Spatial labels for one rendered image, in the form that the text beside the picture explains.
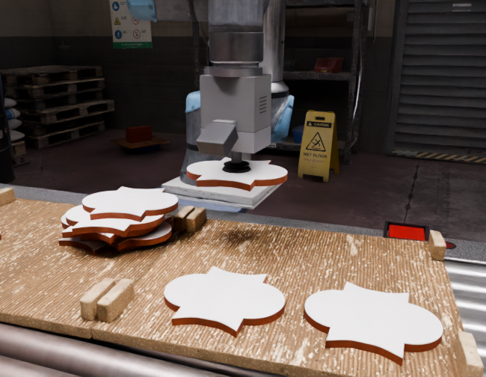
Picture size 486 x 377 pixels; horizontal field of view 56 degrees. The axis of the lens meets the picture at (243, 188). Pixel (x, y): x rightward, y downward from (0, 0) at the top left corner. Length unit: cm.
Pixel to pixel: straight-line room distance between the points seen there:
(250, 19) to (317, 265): 35
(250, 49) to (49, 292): 41
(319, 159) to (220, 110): 358
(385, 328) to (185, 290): 24
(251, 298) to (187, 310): 8
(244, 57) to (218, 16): 6
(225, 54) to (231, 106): 7
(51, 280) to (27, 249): 12
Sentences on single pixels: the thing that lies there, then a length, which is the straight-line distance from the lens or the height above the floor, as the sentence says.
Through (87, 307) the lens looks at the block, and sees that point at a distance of 58.
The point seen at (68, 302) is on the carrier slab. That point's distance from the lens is 63.
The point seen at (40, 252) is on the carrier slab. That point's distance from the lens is 78.
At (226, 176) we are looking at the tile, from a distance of 65.
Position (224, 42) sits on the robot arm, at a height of 124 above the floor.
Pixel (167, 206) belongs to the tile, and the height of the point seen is 100.
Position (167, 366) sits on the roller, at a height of 92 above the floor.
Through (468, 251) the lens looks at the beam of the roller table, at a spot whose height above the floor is 91.
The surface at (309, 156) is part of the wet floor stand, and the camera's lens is 424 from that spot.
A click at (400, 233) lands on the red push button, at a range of 84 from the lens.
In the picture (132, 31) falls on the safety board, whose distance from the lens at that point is 644.
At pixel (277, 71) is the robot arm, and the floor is 117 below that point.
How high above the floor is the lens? 125
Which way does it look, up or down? 18 degrees down
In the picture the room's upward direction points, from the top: straight up
